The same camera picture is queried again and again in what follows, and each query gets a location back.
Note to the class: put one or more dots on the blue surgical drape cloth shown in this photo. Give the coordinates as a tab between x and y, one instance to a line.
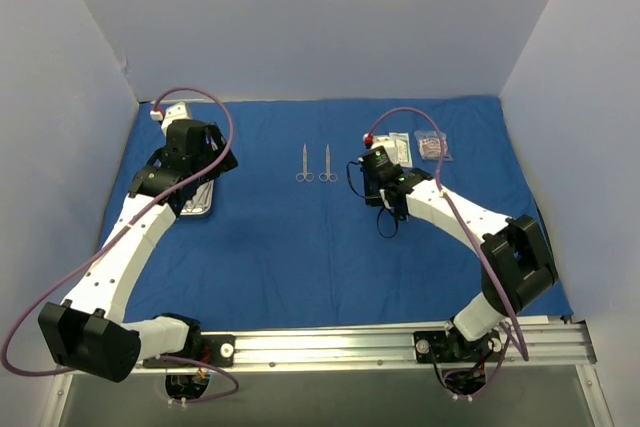
275	253

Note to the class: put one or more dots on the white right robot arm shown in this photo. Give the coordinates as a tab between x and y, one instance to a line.
517	264

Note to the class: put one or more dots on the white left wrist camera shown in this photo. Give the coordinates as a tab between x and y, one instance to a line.
175	112

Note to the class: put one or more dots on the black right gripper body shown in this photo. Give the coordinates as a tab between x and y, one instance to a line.
373	179

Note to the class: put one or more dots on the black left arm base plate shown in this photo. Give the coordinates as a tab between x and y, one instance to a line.
217	350

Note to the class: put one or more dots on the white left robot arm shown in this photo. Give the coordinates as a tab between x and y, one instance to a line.
87	330

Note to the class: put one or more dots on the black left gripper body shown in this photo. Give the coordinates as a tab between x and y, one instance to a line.
220	148

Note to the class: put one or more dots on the white sterile packet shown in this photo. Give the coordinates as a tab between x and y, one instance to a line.
402	149

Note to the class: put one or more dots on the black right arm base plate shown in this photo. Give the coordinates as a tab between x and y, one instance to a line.
449	346

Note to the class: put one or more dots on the metal surgical instrument tray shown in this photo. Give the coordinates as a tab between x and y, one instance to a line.
200	205

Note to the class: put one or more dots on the suture packets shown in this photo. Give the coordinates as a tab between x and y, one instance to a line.
432	145

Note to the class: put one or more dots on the steel surgical scissors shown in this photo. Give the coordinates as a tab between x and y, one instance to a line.
328	175
305	175

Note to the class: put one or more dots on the aluminium front rail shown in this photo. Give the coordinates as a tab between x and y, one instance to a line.
540	342

